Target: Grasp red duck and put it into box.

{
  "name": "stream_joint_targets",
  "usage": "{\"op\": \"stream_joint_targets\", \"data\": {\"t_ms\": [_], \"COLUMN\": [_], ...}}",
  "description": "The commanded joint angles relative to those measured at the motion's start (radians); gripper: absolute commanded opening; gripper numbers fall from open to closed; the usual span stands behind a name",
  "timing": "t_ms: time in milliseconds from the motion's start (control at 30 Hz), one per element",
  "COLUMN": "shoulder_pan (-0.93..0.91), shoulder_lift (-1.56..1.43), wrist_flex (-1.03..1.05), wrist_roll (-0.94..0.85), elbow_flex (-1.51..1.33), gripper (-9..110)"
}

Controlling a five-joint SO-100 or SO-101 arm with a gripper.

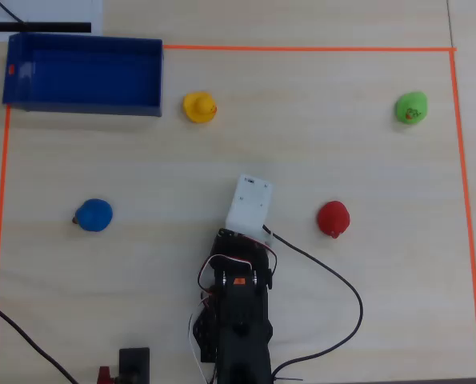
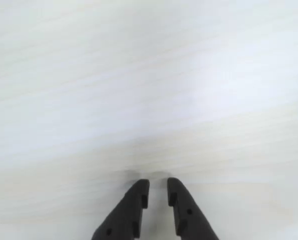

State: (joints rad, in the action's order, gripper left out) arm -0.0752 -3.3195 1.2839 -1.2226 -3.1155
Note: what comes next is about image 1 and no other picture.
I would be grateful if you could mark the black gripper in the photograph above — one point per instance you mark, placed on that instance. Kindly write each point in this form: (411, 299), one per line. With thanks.
(226, 236)

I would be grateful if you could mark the red rubber duck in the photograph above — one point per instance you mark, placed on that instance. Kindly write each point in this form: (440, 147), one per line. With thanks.
(333, 218)

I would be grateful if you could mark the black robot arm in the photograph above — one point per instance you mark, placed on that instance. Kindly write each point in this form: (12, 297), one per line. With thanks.
(243, 332)

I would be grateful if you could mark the blue rubber duck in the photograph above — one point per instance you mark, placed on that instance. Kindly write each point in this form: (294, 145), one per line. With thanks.
(94, 215)

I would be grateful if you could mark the yellow rubber duck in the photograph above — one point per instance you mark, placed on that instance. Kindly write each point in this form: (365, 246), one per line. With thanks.
(197, 106)

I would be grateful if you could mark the green rubber duck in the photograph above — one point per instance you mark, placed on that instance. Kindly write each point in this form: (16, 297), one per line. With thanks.
(410, 107)

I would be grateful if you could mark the blue plastic box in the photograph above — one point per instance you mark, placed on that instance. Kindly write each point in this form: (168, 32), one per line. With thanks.
(81, 80)

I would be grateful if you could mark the black zip tie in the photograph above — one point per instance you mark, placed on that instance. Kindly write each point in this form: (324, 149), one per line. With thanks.
(287, 378)

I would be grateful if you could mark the black clamp block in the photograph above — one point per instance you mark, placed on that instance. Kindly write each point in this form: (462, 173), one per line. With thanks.
(134, 360)

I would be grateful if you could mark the black flat bar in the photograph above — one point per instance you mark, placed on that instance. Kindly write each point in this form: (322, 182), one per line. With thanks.
(53, 27)

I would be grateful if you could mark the white camera housing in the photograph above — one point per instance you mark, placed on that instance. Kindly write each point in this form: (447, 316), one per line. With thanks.
(249, 208)

